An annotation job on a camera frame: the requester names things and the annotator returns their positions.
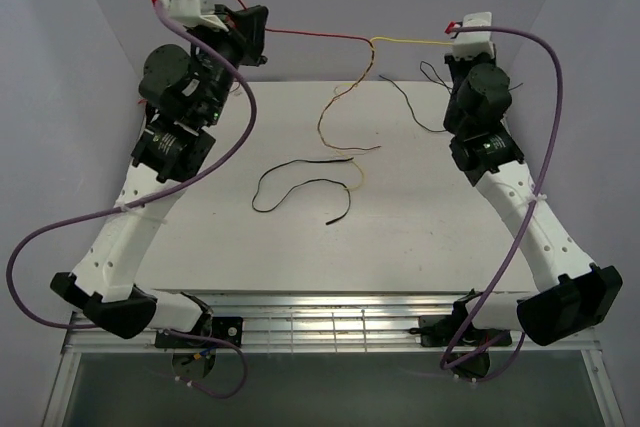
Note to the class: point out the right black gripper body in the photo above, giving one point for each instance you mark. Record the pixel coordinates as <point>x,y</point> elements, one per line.
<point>458,69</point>

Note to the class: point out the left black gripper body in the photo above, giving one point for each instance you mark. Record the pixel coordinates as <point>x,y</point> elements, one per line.
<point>219,81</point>

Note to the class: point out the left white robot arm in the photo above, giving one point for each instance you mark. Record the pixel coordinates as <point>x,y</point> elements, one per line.
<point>103,284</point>

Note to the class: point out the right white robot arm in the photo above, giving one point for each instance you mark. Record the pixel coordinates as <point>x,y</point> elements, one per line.
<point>572,292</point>

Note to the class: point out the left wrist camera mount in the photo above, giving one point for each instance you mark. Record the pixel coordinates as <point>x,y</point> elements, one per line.
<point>193,13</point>

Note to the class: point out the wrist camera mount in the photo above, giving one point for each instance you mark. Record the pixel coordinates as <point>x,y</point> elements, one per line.
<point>193,13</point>
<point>468,45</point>

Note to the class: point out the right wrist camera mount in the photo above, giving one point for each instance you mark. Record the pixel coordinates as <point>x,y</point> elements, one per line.
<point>468,45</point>

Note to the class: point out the aluminium rail frame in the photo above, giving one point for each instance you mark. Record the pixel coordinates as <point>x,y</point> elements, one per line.
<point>417,235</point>

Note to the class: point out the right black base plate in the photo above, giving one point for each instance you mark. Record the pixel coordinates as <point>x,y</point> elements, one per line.
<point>437,331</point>

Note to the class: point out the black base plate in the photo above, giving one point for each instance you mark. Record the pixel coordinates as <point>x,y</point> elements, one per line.
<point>437,331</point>
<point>222,327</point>

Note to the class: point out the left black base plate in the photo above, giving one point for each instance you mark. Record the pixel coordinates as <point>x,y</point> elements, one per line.
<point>222,327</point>

